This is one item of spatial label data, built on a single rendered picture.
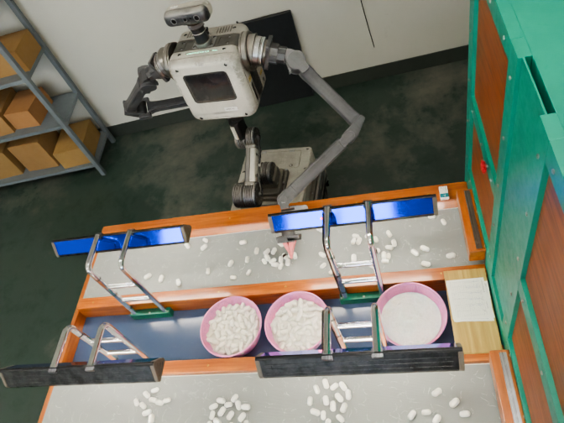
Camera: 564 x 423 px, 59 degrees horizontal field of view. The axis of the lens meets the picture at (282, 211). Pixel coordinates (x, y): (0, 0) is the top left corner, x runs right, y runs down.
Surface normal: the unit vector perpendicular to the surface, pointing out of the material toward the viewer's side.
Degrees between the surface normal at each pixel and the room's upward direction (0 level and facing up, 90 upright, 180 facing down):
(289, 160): 0
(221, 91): 90
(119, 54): 90
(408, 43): 90
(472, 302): 0
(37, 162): 90
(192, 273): 0
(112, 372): 54
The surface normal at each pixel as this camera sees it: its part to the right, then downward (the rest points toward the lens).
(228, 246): -0.26, -0.59
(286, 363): -0.18, 0.36
